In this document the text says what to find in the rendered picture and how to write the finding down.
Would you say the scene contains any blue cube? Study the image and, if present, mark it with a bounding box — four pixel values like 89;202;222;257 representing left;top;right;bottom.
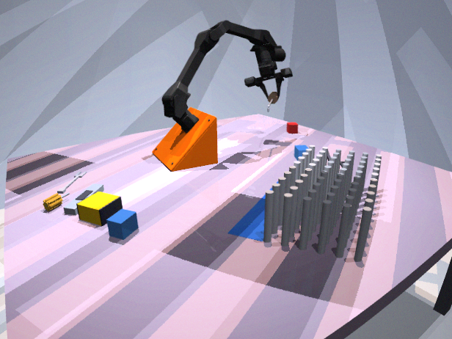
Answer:
106;209;139;240
294;145;308;161

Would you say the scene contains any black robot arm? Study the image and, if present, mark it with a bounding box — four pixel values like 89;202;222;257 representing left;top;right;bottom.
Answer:
162;21;285;133

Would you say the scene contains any orange ribbed screwdriver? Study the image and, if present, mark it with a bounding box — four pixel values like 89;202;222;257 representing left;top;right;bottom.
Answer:
43;192;69;211

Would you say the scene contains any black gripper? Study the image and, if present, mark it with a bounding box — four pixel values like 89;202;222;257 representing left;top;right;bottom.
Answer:
244;58;293;98

